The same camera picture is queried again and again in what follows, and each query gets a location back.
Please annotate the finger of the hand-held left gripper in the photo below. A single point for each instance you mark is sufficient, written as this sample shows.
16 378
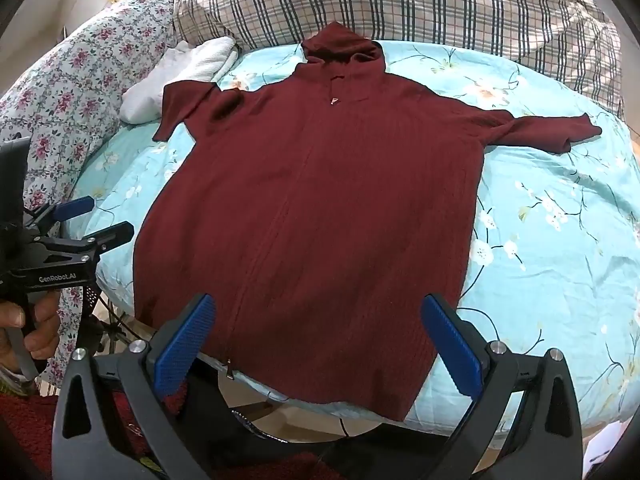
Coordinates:
112 235
75 207

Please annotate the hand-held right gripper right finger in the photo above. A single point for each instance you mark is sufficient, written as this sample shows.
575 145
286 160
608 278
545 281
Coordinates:
452 345

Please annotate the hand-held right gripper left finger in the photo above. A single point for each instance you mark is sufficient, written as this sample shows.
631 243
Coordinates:
185 345

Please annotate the maroon hooded knit sweater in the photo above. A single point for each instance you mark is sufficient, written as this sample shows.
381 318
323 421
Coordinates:
310 210

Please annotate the person's left hand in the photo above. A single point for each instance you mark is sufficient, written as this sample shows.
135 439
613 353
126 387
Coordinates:
45 320

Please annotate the black tripod stand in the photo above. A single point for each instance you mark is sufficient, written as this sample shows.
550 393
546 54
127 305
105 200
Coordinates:
115 330

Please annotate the pink floral quilt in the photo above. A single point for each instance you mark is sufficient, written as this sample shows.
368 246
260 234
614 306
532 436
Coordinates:
65 90

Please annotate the light blue floral bedsheet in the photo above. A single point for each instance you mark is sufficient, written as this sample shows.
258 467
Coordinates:
550 260

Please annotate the white smooth cloth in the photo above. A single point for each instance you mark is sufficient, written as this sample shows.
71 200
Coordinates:
150 90

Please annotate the white paper sheet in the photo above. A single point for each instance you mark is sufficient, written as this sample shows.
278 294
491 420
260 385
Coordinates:
607 442

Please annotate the white ribbed knit garment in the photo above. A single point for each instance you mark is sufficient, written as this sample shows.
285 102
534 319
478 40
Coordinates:
212 57

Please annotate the plaid checked quilt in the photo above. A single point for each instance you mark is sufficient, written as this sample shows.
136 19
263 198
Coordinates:
400 5

